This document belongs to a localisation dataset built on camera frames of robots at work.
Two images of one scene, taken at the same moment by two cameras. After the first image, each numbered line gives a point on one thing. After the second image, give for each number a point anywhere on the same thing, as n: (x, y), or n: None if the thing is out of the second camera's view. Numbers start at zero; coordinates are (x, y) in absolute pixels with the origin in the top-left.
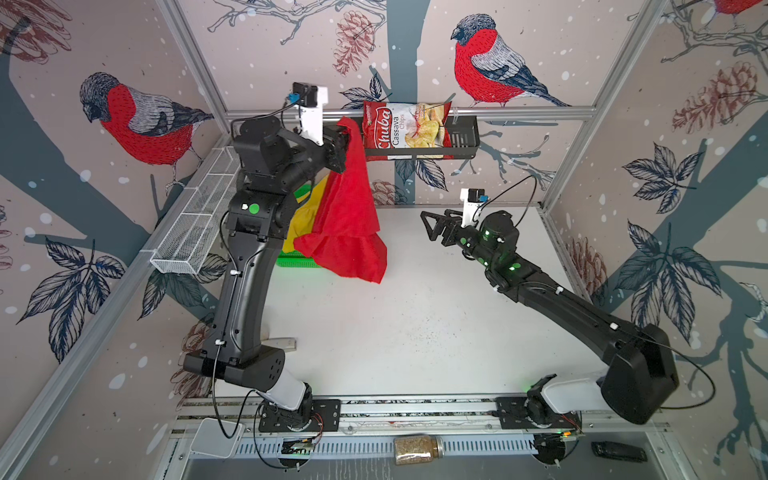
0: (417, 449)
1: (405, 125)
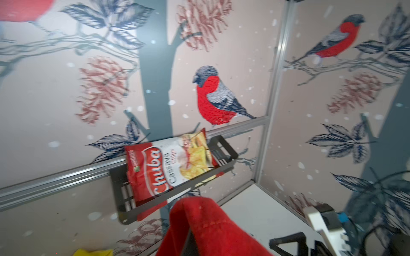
0: None
1: (157, 170)
